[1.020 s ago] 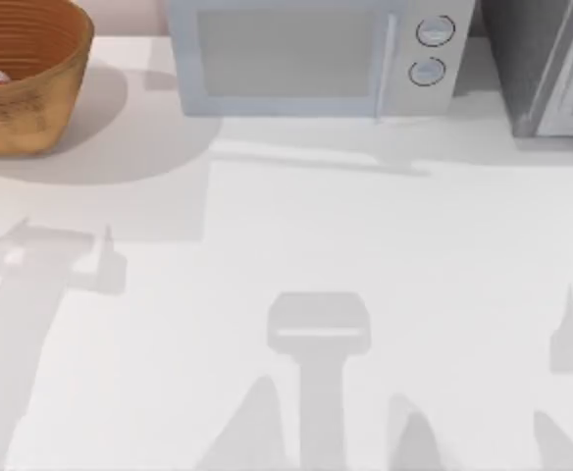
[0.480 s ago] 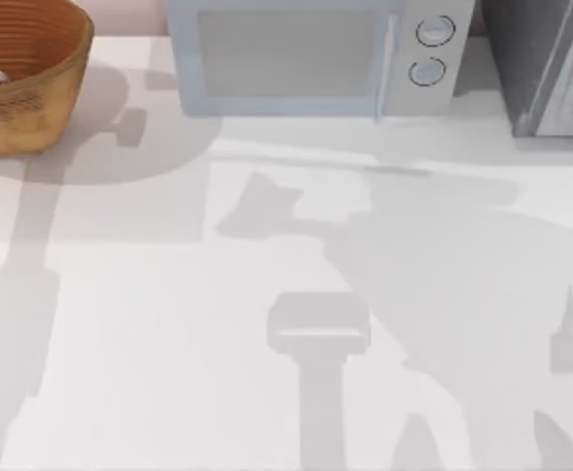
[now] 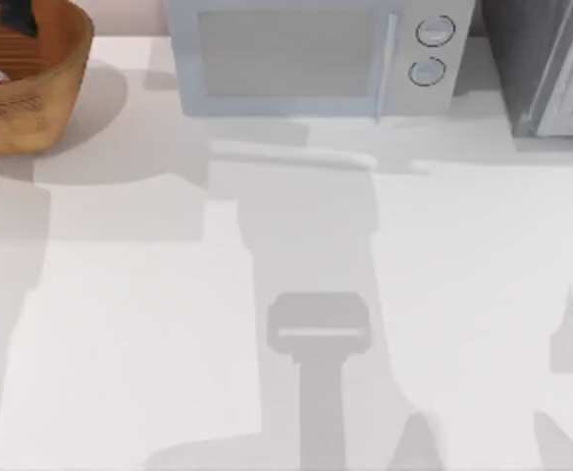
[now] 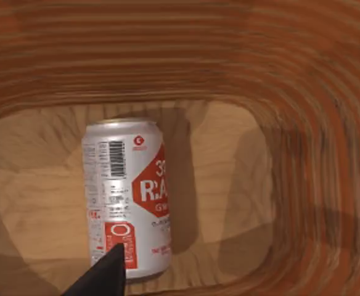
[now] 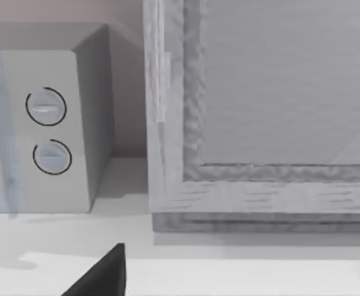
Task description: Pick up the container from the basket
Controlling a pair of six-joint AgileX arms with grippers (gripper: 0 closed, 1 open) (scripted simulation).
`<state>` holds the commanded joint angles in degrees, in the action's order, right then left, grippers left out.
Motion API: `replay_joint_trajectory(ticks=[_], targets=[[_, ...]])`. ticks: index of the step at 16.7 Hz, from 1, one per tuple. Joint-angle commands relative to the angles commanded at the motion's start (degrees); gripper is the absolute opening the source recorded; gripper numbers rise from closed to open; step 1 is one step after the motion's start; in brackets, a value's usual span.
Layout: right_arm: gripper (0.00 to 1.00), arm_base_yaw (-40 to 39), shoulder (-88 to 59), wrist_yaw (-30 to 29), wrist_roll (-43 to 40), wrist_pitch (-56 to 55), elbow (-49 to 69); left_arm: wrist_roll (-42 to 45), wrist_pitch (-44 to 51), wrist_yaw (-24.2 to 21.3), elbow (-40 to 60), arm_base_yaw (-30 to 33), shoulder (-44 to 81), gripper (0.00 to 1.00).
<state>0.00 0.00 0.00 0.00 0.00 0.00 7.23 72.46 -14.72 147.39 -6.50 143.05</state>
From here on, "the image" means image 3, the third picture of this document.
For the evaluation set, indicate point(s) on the microwave oven door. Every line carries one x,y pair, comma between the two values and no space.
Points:
286,54

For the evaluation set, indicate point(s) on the microwave knob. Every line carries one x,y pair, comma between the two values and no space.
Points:
434,30
427,71

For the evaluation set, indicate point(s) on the pale microwave oven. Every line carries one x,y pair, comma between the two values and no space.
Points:
455,59

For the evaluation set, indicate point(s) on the wooden basket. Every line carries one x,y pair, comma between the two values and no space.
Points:
46,98

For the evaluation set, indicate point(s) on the black object in basket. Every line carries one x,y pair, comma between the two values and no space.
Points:
19,17

